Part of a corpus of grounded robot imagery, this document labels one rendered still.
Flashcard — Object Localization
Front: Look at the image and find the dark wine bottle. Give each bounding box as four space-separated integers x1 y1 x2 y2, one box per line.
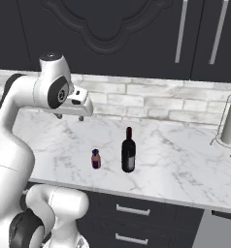
120 126 137 174

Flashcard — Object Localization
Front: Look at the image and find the small purple juice bottle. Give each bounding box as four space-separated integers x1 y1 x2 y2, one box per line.
90 148 102 171

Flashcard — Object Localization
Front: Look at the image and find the silver drawer handle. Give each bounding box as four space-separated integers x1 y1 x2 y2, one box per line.
115 203 151 217
115 232 149 246

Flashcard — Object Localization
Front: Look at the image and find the dark ornate cupboard front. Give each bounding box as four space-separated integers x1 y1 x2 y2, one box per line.
16 0 174 78

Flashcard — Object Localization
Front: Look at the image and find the dark cupboard door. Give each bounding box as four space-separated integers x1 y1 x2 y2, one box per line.
189 0 231 84
167 0 206 81
0 0 32 71

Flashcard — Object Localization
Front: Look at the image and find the long silver cupboard handle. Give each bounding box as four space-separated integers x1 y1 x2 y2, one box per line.
174 0 189 64
208 0 230 66

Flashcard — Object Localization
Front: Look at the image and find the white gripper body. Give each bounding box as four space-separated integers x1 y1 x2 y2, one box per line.
43 96 95 118

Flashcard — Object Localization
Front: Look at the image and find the grey dishwasher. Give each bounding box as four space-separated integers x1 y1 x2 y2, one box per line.
190 209 231 248

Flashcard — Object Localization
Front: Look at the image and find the dark drawer front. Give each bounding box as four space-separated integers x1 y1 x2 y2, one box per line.
84 190 205 231
76 219 199 248

